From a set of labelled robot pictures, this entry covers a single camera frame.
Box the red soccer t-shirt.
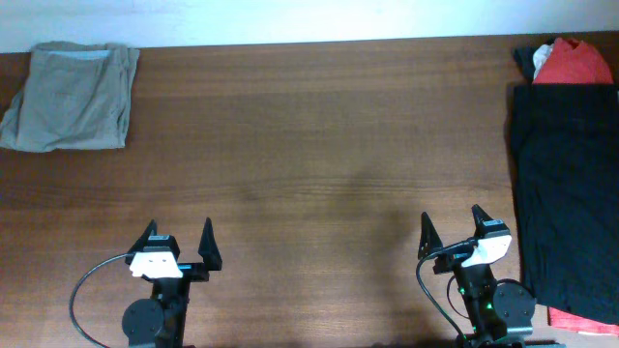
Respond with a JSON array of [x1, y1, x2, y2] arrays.
[[533, 38, 614, 85]]

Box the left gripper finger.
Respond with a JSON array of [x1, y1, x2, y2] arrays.
[[198, 217, 222, 271], [126, 219, 157, 265]]

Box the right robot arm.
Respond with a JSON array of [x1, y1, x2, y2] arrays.
[[415, 205, 537, 348]]

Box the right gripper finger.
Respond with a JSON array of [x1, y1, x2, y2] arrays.
[[418, 212, 443, 259], [471, 204, 493, 238]]

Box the dark garment at table corner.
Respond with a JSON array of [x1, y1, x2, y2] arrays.
[[512, 46, 536, 83]]

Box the folded khaki shorts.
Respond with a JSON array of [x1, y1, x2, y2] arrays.
[[1, 42, 140, 153]]

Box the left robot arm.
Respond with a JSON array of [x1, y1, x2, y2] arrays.
[[122, 219, 222, 348]]

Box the black shorts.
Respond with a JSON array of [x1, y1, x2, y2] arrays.
[[510, 82, 619, 326]]

